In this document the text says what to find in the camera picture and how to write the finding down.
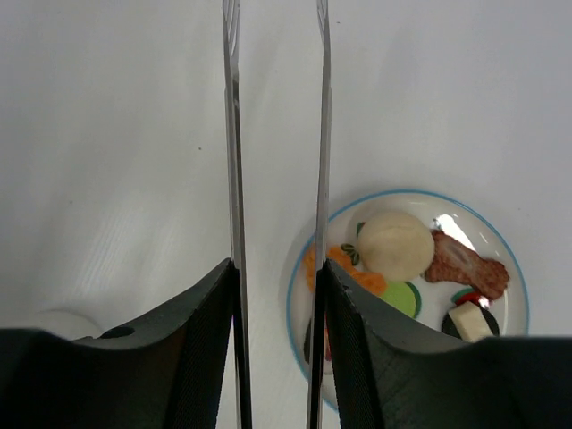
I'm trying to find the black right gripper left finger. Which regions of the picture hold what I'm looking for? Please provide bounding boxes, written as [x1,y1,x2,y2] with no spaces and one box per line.
[1,260,234,428]

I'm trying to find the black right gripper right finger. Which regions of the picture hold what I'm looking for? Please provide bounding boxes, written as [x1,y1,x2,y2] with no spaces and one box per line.
[324,261,571,428]

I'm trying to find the metal tongs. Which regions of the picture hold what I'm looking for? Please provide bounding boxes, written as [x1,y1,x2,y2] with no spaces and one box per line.
[222,1,332,428]

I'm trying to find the sushi roll with red centre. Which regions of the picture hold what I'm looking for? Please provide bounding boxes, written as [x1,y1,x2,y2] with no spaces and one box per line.
[441,302,500,342]

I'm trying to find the white steamed bun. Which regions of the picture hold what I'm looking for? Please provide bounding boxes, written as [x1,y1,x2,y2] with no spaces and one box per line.
[357,212,434,282]

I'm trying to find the red watermelon slice toy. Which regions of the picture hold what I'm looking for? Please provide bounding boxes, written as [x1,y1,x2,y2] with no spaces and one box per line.
[451,288,490,309]

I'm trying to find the brown chicken drumstick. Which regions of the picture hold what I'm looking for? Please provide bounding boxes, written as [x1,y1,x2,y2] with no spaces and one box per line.
[423,230,510,300]

